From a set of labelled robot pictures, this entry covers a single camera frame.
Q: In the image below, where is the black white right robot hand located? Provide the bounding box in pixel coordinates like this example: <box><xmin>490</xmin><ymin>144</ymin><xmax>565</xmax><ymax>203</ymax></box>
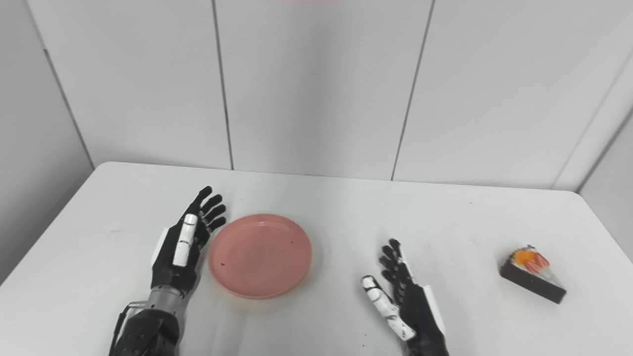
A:
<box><xmin>361</xmin><ymin>239</ymin><xmax>451</xmax><ymax>356</ymax></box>

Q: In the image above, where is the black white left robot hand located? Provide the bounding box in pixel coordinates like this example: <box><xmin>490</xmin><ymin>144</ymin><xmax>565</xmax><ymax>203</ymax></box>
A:
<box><xmin>150</xmin><ymin>186</ymin><xmax>228</xmax><ymax>300</ymax></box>

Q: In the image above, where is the pink round plate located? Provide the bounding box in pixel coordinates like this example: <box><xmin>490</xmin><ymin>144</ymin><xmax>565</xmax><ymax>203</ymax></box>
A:
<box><xmin>208</xmin><ymin>213</ymin><xmax>313</xmax><ymax>300</ymax></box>

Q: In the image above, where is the chocolate cake slice with fruit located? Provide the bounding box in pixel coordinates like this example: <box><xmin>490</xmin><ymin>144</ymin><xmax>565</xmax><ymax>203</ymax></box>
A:
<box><xmin>499</xmin><ymin>245</ymin><xmax>567</xmax><ymax>304</ymax></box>

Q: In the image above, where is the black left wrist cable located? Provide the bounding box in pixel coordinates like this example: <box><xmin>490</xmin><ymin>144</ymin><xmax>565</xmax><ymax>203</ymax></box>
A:
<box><xmin>110</xmin><ymin>302</ymin><xmax>149</xmax><ymax>356</ymax></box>

